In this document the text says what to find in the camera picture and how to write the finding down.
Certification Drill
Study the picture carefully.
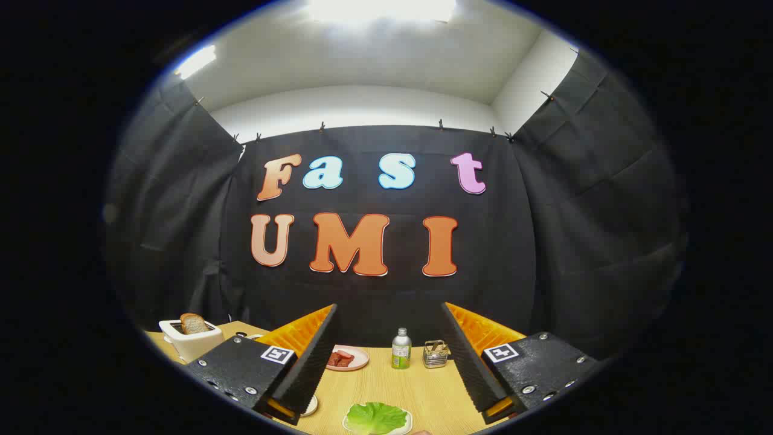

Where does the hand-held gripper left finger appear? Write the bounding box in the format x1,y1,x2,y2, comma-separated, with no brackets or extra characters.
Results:
184,304,339,425

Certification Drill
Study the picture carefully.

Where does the metal wire basket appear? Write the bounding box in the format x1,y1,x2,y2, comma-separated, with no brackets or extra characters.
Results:
422,340,449,369

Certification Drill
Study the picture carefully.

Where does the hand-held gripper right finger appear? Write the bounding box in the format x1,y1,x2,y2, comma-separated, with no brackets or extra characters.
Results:
441,302,598,425

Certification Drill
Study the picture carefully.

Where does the pink plate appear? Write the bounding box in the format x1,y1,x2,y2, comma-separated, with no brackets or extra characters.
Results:
326,346,370,372

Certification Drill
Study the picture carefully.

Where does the green lettuce leaf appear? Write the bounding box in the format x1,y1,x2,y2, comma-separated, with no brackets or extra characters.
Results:
345,402,409,435

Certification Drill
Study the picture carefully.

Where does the ceiling light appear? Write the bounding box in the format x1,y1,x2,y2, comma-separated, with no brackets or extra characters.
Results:
308,0,457,24
175,45,217,79

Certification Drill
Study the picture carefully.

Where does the white toaster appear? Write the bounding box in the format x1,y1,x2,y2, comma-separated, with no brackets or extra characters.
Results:
159,319,225,363

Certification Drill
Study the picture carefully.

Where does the white oblong plate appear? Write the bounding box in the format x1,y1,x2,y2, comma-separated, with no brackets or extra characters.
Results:
342,408,414,435

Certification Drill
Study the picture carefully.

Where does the green bottle with silver cap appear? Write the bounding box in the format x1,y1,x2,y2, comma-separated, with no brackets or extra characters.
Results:
391,328,412,370

